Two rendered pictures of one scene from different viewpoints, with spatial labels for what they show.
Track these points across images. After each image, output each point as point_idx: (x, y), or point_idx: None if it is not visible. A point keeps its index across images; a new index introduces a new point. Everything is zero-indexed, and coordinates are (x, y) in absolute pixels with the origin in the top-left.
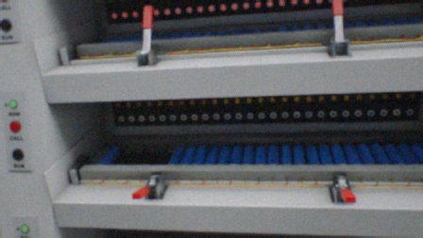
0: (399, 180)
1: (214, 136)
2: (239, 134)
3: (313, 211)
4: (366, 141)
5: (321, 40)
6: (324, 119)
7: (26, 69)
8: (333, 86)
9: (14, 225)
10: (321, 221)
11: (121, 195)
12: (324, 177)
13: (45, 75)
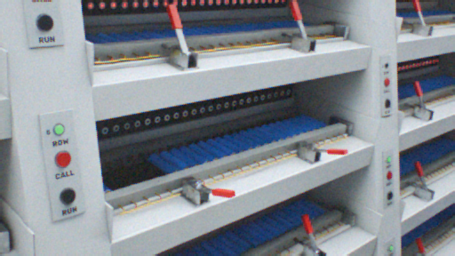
0: (323, 140)
1: (171, 138)
2: (187, 132)
3: (306, 172)
4: (273, 118)
5: (275, 38)
6: (243, 106)
7: (74, 81)
8: (307, 74)
9: None
10: (307, 180)
11: (169, 212)
12: (290, 148)
13: (98, 86)
